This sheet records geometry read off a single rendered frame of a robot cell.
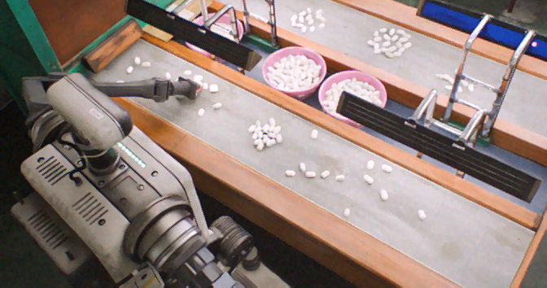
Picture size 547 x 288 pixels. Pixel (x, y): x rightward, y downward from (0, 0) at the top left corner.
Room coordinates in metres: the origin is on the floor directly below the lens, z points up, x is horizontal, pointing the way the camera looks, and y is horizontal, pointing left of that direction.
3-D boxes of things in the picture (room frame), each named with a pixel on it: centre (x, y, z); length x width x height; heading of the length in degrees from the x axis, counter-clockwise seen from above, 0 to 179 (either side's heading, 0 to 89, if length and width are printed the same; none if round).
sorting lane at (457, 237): (1.27, -0.03, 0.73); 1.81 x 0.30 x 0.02; 49
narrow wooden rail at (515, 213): (1.41, -0.14, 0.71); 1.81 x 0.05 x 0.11; 49
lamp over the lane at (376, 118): (0.97, -0.47, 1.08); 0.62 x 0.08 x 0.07; 49
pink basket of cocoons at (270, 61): (1.64, -0.12, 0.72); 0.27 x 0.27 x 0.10
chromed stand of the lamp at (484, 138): (1.33, -0.79, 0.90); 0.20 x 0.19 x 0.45; 49
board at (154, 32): (2.07, 0.38, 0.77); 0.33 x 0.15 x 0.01; 139
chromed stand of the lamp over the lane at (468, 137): (1.03, -0.53, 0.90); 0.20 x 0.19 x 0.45; 49
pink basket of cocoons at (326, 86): (1.45, -0.34, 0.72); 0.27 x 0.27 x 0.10
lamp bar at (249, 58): (1.60, 0.26, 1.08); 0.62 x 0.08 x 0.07; 49
